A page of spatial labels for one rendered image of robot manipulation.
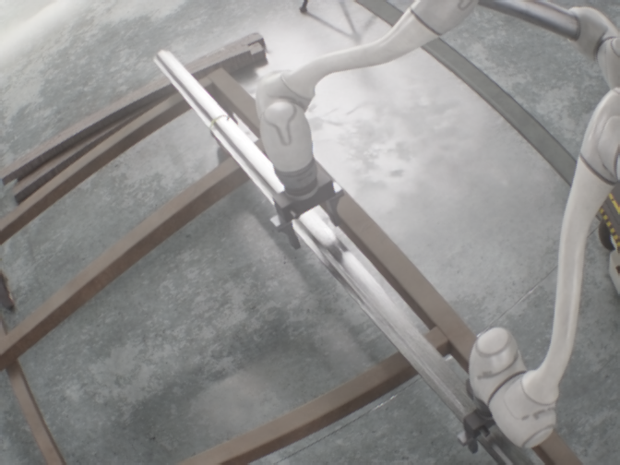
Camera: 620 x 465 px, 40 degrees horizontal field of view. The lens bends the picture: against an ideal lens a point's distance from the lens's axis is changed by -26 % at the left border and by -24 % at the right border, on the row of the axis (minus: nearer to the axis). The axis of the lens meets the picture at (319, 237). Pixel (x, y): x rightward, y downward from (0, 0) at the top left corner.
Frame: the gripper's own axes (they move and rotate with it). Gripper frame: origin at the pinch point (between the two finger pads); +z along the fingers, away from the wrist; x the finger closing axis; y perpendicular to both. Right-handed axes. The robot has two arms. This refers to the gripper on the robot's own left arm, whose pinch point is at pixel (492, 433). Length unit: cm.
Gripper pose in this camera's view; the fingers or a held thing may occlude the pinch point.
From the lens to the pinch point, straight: 211.0
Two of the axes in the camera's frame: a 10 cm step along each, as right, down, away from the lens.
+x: 8.5, -4.9, 2.2
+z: 2.0, 6.6, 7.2
